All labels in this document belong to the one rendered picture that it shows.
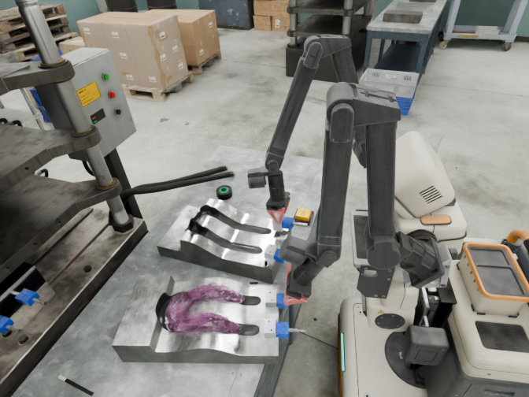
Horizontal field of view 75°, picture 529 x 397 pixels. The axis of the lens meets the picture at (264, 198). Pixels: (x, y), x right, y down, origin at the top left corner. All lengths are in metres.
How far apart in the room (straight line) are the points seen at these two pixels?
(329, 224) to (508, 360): 0.76
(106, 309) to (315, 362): 1.15
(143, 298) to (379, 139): 0.92
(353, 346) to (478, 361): 0.66
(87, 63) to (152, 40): 3.24
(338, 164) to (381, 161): 0.08
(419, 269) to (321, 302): 1.39
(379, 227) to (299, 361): 1.36
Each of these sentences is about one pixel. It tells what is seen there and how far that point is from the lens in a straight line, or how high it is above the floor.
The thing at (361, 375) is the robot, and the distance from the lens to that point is 1.77.
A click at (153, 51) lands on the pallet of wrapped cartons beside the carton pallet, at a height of 0.63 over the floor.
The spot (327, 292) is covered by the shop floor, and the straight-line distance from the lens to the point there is 2.31.
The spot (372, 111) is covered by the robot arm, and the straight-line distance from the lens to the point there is 0.65.
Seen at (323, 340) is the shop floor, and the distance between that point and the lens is 2.13.
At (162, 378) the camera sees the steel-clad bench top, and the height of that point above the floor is 0.80.
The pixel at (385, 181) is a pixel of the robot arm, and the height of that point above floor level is 1.44.
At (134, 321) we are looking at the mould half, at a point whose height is 0.91.
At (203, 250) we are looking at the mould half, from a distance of 1.35.
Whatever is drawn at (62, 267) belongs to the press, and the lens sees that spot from 1.70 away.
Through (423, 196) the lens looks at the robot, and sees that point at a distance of 0.97.
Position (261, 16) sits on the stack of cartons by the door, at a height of 0.27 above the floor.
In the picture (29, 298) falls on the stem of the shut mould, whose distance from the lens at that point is 1.50.
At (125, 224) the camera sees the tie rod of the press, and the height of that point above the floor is 0.83.
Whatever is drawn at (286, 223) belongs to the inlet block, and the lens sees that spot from 1.31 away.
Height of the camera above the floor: 1.88
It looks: 40 degrees down
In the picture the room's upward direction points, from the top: 4 degrees counter-clockwise
